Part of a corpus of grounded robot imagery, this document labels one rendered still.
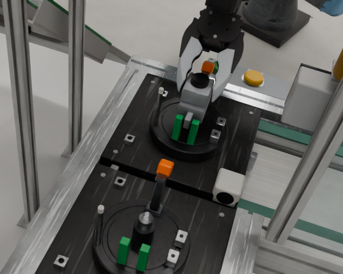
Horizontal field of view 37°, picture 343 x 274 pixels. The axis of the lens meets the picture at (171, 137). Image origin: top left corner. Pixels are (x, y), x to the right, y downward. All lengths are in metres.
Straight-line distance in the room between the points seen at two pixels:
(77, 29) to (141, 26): 0.56
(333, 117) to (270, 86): 0.47
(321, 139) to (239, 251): 0.24
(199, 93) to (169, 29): 0.55
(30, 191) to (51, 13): 0.28
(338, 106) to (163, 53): 0.72
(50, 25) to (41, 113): 0.32
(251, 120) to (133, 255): 0.38
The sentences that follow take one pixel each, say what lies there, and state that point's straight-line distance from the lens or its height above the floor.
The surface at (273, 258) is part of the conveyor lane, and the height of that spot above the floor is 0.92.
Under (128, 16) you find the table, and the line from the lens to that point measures 1.38.
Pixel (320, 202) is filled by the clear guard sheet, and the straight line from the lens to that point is 0.76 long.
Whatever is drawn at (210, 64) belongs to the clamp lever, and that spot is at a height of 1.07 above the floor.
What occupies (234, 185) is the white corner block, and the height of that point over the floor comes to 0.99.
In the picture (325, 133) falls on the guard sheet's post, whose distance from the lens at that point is 0.65.
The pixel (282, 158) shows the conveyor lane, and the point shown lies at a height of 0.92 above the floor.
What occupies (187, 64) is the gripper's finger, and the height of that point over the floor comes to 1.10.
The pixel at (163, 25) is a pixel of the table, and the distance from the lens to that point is 1.37.
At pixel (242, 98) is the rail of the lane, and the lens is 1.03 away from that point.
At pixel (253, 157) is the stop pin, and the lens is 0.92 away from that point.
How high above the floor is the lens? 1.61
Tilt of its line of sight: 46 degrees down
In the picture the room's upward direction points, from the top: 12 degrees clockwise
